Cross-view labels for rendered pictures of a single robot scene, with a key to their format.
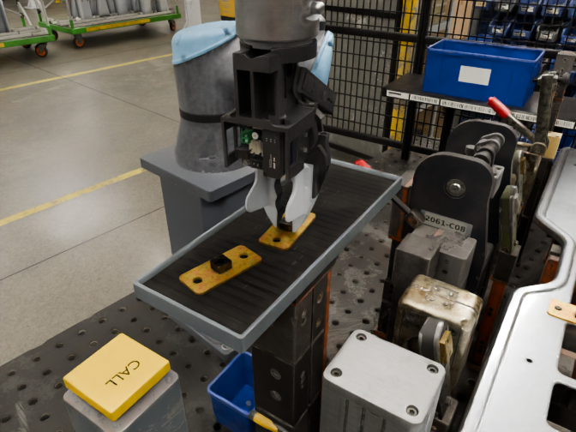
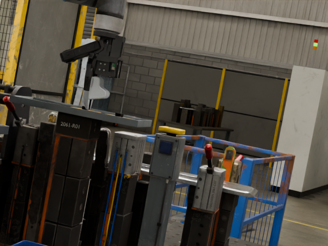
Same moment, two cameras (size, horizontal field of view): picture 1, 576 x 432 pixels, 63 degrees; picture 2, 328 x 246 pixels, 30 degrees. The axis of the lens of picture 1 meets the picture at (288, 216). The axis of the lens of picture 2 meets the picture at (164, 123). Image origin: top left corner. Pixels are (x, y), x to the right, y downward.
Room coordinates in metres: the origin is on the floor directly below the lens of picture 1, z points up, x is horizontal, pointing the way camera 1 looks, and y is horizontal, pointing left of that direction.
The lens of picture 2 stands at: (0.82, 1.65, 1.25)
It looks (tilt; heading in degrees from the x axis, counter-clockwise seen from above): 3 degrees down; 251
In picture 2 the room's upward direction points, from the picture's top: 10 degrees clockwise
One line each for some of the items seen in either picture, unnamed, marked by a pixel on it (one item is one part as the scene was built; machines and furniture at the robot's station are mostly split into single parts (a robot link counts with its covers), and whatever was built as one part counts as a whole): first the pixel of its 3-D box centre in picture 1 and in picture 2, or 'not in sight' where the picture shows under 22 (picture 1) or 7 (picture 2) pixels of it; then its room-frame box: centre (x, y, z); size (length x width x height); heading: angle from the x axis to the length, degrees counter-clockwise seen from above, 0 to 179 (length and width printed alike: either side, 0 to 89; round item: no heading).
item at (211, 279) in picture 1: (221, 265); (119, 115); (0.39, 0.07, 1.17); 0.08 x 0.04 x 0.01; 134
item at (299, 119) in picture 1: (275, 106); (105, 55); (0.44, 0.01, 1.32); 0.09 x 0.08 x 0.12; 154
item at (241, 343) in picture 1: (291, 226); (81, 111); (0.48, 0.00, 1.16); 0.37 x 0.14 x 0.02; 147
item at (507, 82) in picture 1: (481, 71); not in sight; (1.45, -0.59, 1.10); 0.30 x 0.17 x 0.13; 57
